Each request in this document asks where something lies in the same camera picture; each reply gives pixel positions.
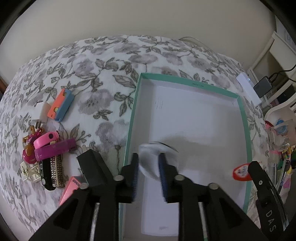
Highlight red white glue bottle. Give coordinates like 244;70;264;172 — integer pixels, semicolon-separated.
232;163;252;182

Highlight gold patterned lighter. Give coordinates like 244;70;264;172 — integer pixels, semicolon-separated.
50;154;65;188

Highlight clear drinking glass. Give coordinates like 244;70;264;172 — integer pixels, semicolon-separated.
269;120;295;151

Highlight purple translucent lighter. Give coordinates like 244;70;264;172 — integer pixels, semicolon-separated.
35;138;77;162

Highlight orange blue toy far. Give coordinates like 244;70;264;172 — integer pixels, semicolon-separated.
47;88;74;122

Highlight teal rimmed white box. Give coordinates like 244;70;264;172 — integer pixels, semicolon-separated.
119;73;252;240

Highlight white shelf furniture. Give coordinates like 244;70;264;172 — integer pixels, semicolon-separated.
247;32;295;113

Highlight white wall charger plug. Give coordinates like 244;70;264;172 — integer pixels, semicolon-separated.
32;102;51;123

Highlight dark grey power adapter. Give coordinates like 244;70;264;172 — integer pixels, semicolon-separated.
253;76;273;98

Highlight pink smart band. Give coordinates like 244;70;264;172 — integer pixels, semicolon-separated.
33;131;60;149

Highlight white power strip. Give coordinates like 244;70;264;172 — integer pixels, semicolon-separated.
236;72;261;106

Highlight black adapter cable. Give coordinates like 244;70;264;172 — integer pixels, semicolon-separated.
268;64;296;84

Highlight floral grey white blanket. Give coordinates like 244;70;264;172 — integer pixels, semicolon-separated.
1;35;269;233

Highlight cream plastic toy chair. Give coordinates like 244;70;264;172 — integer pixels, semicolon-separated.
20;162;41;183

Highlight orange blue toy with green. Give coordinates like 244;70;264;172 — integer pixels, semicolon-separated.
59;176;85;206

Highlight pink dog figure toy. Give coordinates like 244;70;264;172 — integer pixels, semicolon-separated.
22;126;45;164

